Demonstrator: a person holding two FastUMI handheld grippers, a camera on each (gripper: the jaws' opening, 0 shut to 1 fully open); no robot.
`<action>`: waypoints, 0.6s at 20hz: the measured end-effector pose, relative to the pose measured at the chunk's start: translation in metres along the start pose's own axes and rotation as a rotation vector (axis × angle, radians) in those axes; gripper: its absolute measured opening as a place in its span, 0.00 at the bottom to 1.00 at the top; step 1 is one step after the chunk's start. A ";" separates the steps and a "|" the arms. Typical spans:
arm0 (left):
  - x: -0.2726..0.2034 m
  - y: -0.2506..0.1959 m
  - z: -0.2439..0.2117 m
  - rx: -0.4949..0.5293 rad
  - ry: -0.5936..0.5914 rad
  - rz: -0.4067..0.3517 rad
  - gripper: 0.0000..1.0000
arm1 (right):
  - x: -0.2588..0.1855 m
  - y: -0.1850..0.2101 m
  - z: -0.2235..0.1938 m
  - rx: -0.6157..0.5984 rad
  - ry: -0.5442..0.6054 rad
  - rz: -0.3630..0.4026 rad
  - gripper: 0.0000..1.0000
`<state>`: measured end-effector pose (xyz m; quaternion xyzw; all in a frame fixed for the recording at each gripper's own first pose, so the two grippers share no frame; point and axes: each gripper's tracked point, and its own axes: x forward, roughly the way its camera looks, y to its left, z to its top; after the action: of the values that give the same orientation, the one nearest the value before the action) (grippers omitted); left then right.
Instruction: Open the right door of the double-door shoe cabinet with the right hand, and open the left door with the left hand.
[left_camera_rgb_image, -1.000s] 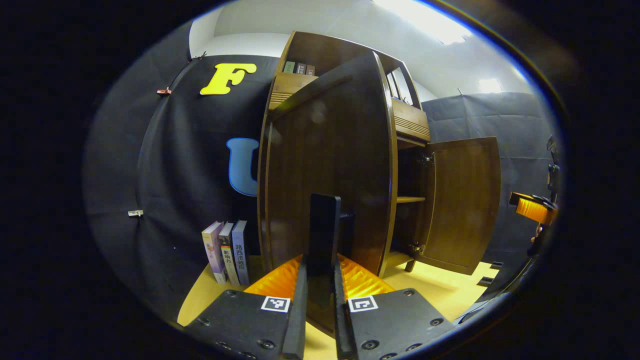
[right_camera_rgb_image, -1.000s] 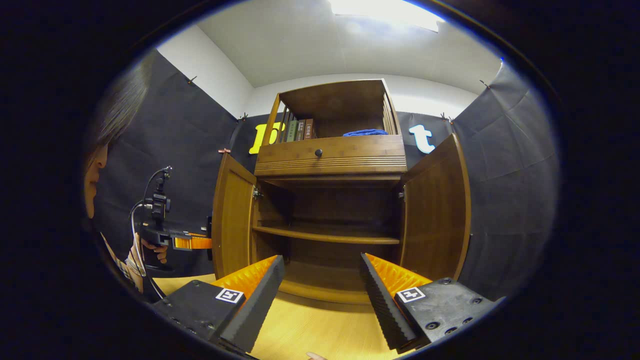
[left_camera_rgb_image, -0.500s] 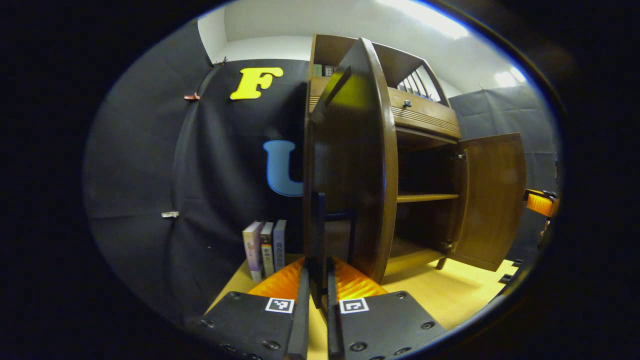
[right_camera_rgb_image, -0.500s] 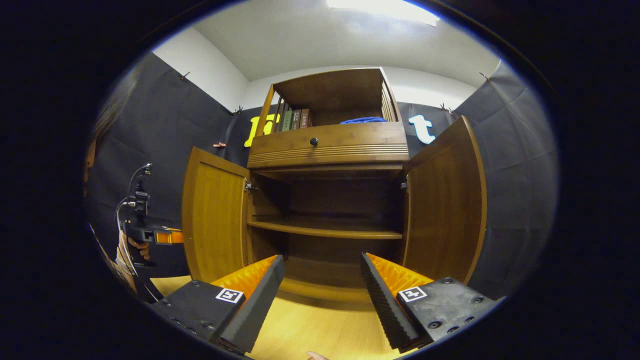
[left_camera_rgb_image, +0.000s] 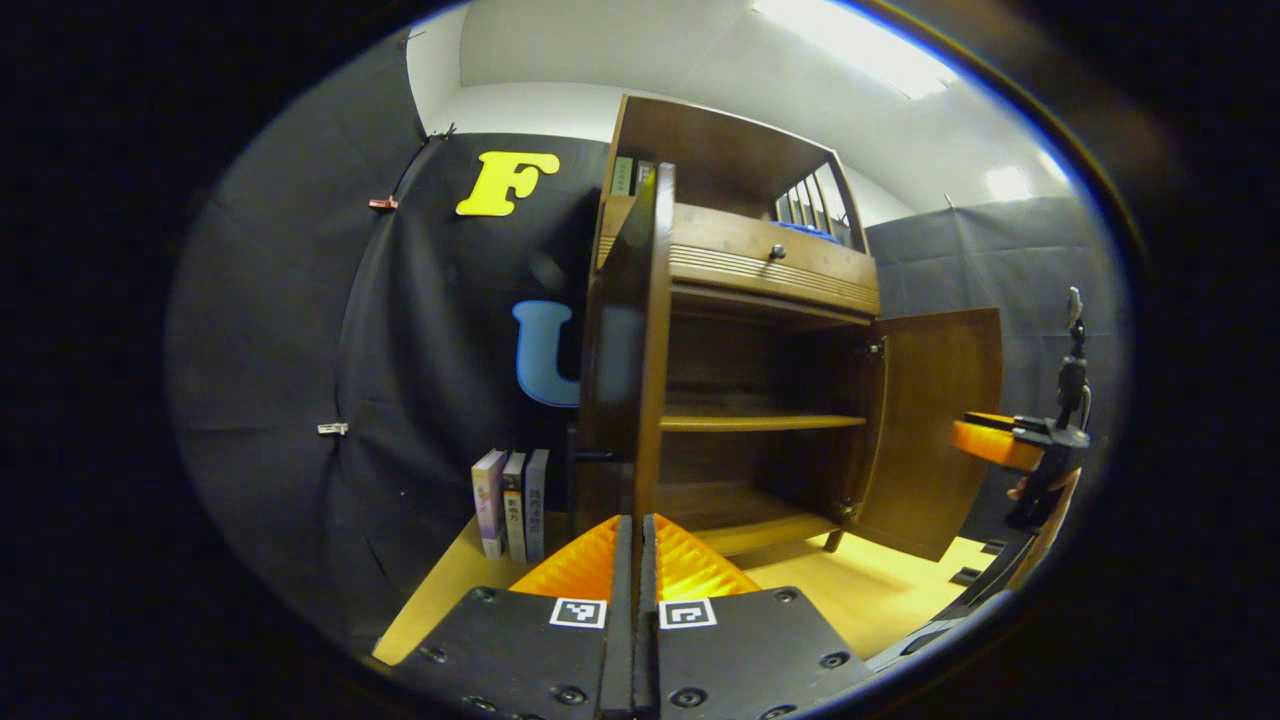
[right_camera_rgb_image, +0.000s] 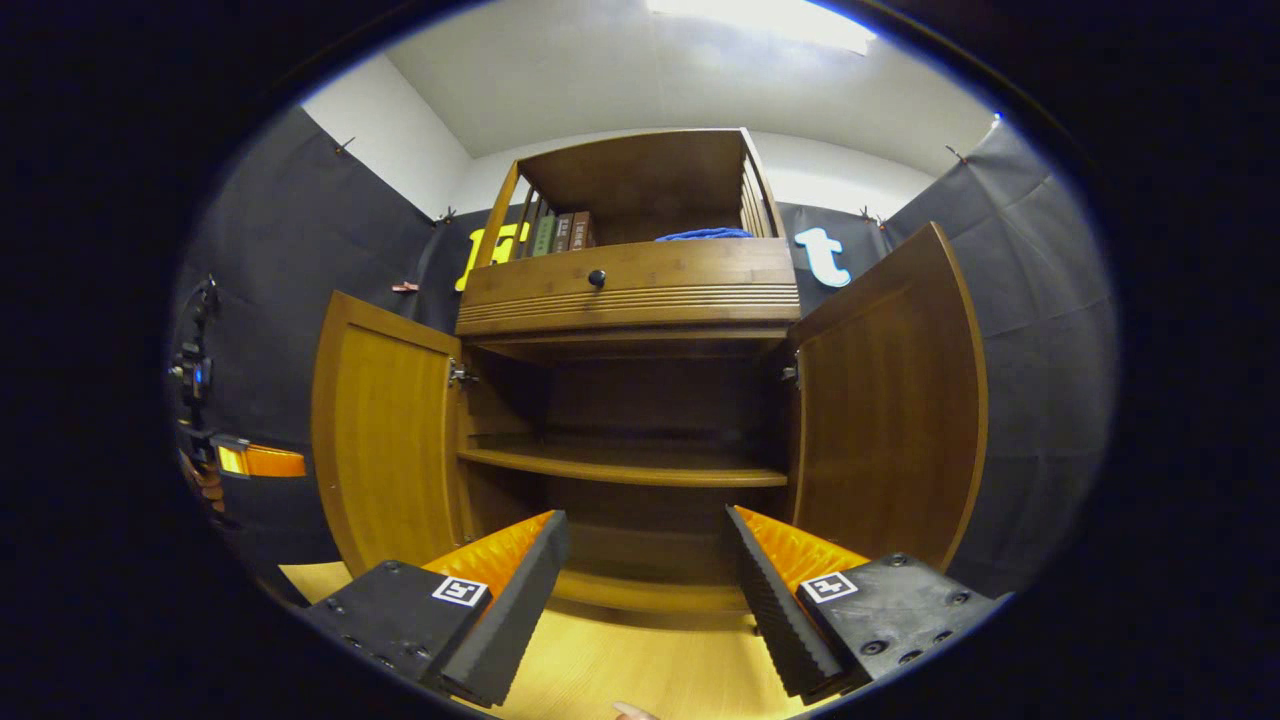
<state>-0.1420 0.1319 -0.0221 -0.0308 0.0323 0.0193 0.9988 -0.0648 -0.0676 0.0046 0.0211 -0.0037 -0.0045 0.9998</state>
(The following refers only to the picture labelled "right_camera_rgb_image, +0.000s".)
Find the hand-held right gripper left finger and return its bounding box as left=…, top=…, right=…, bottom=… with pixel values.
left=300, top=510, right=571, bottom=709

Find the large ceiling light panel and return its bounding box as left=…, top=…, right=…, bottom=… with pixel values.
left=645, top=0, right=879, bottom=56

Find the wooden ribbed drawer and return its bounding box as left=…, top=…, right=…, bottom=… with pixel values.
left=455, top=238, right=803, bottom=338

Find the wooden shoe cabinet door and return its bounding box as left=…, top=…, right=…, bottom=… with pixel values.
left=785, top=222, right=991, bottom=573
left=310, top=290, right=471, bottom=578

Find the wooden double-door shoe cabinet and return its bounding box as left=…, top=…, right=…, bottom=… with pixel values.
left=310, top=127, right=991, bottom=613

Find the wooden inner shelf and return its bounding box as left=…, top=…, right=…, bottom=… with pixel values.
left=458, top=435, right=791, bottom=489

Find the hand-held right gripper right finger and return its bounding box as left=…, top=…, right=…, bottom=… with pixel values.
left=725, top=504, right=1003, bottom=704

